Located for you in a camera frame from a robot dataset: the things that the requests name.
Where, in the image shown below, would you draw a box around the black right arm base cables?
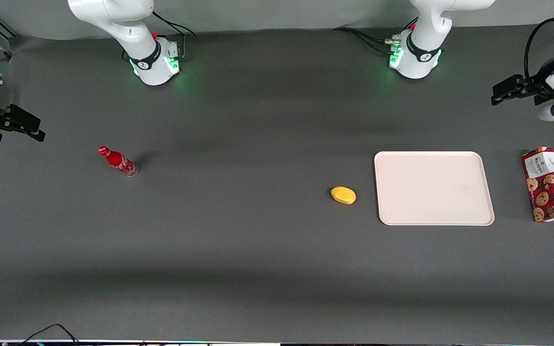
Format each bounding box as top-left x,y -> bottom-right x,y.
122,12 -> 196,62

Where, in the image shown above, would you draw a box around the red cookie box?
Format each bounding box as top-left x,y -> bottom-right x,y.
521,147 -> 554,222

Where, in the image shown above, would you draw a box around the aluminium frame rail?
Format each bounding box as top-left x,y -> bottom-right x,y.
0,7 -> 21,40

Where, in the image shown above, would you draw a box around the beige plastic tray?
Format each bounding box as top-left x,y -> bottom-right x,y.
374,151 -> 495,226

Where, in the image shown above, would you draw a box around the black arm base cables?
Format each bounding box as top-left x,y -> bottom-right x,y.
122,12 -> 196,62
332,17 -> 419,56

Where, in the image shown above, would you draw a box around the black left arm base cables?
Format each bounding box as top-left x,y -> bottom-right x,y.
332,17 -> 419,56

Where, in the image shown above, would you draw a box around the thin black cable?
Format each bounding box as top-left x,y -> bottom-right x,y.
16,323 -> 81,346

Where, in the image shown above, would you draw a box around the yellow mango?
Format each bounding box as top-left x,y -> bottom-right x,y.
330,186 -> 357,205

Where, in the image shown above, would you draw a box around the red cola bottle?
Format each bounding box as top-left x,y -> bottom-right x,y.
98,146 -> 139,177

